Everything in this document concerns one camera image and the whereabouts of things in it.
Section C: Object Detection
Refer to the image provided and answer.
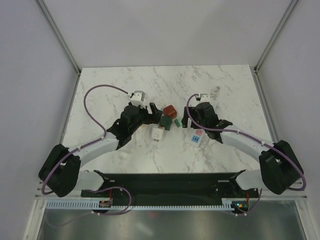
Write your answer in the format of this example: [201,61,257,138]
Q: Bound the light green plug adapter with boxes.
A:
[174,118,181,128]

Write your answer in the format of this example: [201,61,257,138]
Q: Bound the green cube plug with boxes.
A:
[159,115,173,131]

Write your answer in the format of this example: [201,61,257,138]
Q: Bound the red cube plug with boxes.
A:
[163,105,178,119]

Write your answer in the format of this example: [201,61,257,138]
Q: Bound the white cube plug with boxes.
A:
[151,126,165,142]

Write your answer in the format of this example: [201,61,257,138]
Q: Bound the white power strip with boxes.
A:
[184,128,205,149]

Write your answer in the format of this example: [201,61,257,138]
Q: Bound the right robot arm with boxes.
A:
[182,102,307,197]

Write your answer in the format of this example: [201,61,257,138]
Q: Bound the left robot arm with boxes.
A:
[38,102,163,197]

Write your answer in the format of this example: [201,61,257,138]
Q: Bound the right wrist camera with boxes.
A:
[196,93,210,103]

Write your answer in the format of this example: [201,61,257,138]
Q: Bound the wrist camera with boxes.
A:
[129,90,145,108]
[196,93,210,103]

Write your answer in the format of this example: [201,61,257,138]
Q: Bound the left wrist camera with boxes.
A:
[129,90,145,108]

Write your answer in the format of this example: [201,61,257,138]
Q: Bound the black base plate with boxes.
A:
[81,172,259,205]

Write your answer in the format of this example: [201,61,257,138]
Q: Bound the aluminium frame rail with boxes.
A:
[34,182,307,201]

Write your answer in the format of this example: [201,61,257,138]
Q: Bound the white cable duct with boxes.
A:
[45,199,234,211]

